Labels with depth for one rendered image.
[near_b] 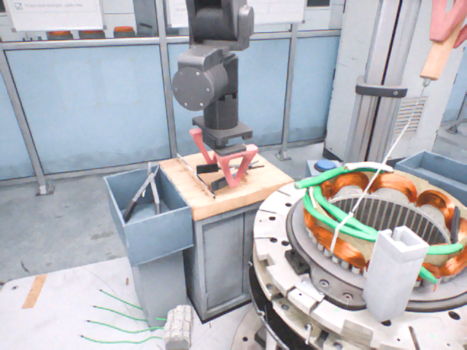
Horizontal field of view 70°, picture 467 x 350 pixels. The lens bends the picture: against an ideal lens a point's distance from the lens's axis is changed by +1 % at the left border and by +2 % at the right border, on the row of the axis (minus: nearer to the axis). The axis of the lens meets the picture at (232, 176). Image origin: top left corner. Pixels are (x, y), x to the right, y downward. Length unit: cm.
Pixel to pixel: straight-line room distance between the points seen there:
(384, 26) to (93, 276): 86
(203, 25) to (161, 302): 49
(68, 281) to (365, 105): 81
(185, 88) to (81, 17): 207
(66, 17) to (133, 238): 207
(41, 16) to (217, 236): 211
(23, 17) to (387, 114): 216
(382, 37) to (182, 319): 72
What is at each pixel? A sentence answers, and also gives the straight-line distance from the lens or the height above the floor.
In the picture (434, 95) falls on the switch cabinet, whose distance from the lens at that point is 311.
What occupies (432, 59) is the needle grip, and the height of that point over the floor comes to 131.
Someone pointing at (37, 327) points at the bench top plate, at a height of 78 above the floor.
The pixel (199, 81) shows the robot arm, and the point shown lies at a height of 127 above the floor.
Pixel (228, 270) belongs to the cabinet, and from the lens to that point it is 68.
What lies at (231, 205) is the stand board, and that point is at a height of 105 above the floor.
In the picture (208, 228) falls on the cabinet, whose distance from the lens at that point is 59.
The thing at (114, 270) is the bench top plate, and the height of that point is 78.
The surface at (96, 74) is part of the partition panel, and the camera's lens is 258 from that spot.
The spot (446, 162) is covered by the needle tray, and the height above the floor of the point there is 106.
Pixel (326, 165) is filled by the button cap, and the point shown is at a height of 104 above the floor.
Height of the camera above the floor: 137
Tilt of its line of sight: 30 degrees down
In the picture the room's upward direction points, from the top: straight up
